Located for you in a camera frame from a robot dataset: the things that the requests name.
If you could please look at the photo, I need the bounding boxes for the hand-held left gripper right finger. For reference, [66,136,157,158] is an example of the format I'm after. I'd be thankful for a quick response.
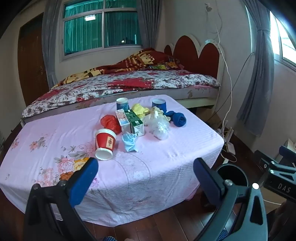
[193,158,269,241]

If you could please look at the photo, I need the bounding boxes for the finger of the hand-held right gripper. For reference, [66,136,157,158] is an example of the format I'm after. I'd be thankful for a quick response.
[279,146,296,163]
[254,150,296,180]

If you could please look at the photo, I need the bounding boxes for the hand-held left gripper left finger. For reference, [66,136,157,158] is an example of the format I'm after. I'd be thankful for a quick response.
[23,158,100,241]

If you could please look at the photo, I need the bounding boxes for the black bucket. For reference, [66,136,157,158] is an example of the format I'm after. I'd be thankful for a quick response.
[215,163,249,188]

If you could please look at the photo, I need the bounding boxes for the red paper cup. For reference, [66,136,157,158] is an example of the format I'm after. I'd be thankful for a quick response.
[94,128,117,161]

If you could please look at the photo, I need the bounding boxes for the blue face mask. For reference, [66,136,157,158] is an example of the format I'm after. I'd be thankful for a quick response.
[122,132,139,153]

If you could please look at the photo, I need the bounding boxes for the red plastic bag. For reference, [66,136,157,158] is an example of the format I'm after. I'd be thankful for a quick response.
[100,115,122,135]

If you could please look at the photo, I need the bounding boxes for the blue sock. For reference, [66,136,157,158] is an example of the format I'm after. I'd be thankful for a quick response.
[165,111,187,127]

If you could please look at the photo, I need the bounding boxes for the pink milk carton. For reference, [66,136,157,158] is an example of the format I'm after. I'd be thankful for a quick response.
[115,109,130,133]

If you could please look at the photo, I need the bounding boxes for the clear plastic bag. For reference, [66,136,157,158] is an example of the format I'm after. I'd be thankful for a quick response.
[144,116,170,141]

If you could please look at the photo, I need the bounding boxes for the green milk carton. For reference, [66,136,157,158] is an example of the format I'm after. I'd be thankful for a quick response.
[125,109,145,137]

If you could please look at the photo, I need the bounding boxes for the cream cloth bundle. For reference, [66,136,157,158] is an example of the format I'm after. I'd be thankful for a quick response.
[143,107,171,123]

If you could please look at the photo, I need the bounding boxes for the patterned blue paper cup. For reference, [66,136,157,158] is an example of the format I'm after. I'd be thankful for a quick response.
[116,97,129,111]

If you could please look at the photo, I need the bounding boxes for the yellow cloth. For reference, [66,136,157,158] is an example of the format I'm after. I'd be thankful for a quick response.
[131,103,151,120]

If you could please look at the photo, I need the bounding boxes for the plain blue paper cup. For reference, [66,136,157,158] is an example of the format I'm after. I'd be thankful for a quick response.
[151,99,167,113]

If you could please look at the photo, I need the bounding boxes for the pink floral tablecloth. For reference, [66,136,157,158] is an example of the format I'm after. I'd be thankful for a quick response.
[0,95,225,227]

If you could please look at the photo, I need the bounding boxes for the grey tied curtain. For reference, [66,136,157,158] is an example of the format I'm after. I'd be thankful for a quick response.
[236,0,275,137]

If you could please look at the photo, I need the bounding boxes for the bed with floral quilt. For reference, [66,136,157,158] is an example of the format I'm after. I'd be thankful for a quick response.
[21,70,221,126]

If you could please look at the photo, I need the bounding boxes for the bright side window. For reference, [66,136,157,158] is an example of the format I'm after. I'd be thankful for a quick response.
[269,9,296,67]

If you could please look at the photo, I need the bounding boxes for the colourful pillow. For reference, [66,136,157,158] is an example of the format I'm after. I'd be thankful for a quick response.
[148,59,183,70]

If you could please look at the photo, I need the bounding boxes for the red patterned blanket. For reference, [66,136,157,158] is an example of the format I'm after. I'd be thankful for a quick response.
[50,47,181,90]

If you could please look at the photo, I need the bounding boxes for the red and white headboard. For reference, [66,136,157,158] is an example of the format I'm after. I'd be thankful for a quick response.
[164,35,225,80]

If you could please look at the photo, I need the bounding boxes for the brown wooden door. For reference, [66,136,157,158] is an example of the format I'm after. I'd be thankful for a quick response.
[17,13,50,107]

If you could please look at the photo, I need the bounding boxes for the window with green curtain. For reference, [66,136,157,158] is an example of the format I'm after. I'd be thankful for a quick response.
[60,0,142,62]

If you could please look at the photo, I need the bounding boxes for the black cable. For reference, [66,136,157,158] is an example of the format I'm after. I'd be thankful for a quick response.
[206,52,255,123]

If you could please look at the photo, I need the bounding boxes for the white cable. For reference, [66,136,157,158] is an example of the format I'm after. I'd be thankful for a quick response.
[205,2,233,130]

